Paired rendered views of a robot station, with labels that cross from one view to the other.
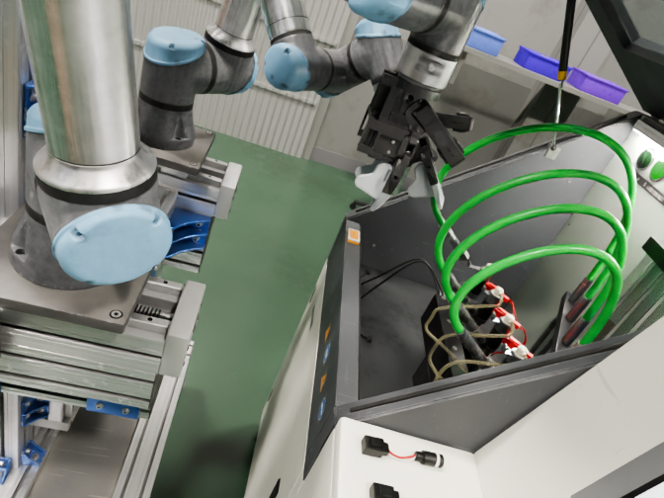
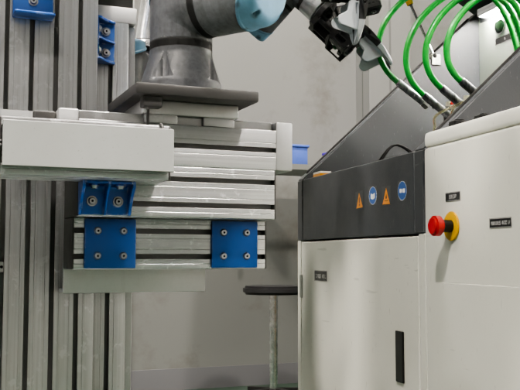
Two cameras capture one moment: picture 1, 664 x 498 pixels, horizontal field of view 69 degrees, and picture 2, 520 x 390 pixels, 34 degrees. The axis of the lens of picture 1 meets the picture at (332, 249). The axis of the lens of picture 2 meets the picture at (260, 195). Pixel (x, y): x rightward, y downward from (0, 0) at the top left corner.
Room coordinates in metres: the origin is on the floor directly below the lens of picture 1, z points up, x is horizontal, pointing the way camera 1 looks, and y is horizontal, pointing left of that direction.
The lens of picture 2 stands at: (-1.00, 0.42, 0.74)
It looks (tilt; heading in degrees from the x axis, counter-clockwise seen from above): 4 degrees up; 352
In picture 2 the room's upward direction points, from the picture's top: straight up
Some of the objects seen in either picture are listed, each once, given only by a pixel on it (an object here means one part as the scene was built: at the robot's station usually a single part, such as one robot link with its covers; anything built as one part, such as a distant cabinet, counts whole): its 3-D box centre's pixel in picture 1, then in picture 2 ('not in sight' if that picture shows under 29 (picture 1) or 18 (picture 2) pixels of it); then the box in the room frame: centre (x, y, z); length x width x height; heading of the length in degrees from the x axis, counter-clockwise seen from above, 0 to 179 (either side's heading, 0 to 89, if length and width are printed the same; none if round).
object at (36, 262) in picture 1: (73, 228); (180, 71); (0.53, 0.35, 1.09); 0.15 x 0.15 x 0.10
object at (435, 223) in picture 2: not in sight; (442, 226); (0.41, -0.10, 0.80); 0.05 x 0.04 x 0.05; 9
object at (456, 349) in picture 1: (452, 377); not in sight; (0.78, -0.33, 0.91); 0.34 x 0.10 x 0.15; 9
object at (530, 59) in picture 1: (541, 63); not in sight; (3.72, -0.82, 1.31); 0.33 x 0.23 x 0.11; 104
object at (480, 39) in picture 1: (472, 36); (271, 155); (3.59, -0.31, 1.31); 0.36 x 0.25 x 0.12; 104
